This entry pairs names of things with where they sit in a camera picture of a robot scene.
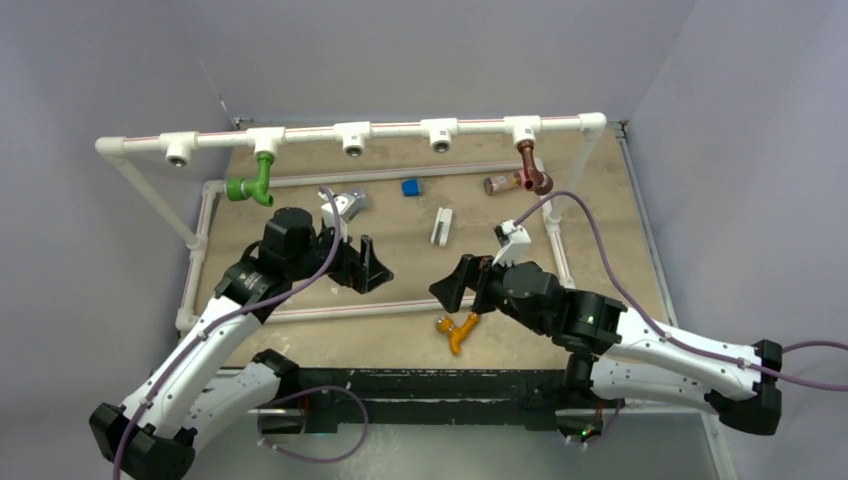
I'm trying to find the brown water faucet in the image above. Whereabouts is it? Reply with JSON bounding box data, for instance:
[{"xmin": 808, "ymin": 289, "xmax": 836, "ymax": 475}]
[{"xmin": 516, "ymin": 140, "xmax": 553, "ymax": 196}]

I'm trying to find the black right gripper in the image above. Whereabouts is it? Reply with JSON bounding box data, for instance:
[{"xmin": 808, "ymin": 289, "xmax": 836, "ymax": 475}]
[{"xmin": 430, "ymin": 253, "xmax": 550, "ymax": 337}]

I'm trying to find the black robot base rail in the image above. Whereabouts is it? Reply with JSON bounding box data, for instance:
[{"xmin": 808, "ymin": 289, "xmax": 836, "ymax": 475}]
[{"xmin": 267, "ymin": 367, "xmax": 624, "ymax": 433}]

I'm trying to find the orange water faucet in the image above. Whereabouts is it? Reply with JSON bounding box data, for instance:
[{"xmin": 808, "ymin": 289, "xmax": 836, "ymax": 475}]
[{"xmin": 436, "ymin": 313, "xmax": 480, "ymax": 356}]

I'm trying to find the white plastic clip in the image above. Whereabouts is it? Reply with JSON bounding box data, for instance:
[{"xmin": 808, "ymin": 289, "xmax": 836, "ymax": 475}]
[{"xmin": 430, "ymin": 207, "xmax": 453, "ymax": 247}]

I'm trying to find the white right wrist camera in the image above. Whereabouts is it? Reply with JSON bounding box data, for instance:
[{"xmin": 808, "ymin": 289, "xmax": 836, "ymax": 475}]
[{"xmin": 494, "ymin": 220, "xmax": 532, "ymax": 267}]

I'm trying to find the pink capped small bottle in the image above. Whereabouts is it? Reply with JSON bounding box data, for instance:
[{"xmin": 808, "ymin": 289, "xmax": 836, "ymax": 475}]
[{"xmin": 482, "ymin": 170, "xmax": 535, "ymax": 196}]

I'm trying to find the blue cube block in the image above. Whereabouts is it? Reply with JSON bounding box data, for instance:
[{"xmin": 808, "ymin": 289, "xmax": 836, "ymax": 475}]
[{"xmin": 401, "ymin": 179, "xmax": 423, "ymax": 197}]

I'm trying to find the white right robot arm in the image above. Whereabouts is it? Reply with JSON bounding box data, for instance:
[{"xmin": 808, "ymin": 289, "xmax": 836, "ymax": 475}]
[{"xmin": 429, "ymin": 254, "xmax": 783, "ymax": 436}]

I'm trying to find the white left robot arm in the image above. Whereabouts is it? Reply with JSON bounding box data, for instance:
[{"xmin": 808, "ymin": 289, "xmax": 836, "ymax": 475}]
[{"xmin": 89, "ymin": 207, "xmax": 394, "ymax": 479}]

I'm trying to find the white PVC pipe frame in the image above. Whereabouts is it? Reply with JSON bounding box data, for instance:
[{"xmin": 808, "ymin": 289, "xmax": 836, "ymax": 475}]
[{"xmin": 95, "ymin": 112, "xmax": 608, "ymax": 331}]

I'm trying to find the green water faucet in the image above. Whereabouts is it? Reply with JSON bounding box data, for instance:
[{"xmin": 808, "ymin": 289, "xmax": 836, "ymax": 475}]
[{"xmin": 224, "ymin": 152, "xmax": 275, "ymax": 207}]

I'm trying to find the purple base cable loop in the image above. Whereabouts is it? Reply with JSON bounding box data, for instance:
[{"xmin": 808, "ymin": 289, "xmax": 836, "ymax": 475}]
[{"xmin": 256, "ymin": 386, "xmax": 370, "ymax": 464}]

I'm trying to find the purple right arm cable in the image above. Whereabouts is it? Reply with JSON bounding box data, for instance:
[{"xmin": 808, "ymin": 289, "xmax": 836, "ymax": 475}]
[{"xmin": 513, "ymin": 190, "xmax": 848, "ymax": 393}]

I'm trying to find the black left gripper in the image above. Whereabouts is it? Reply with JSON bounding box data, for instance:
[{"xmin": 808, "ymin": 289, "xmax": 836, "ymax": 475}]
[{"xmin": 286, "ymin": 218, "xmax": 391, "ymax": 293}]

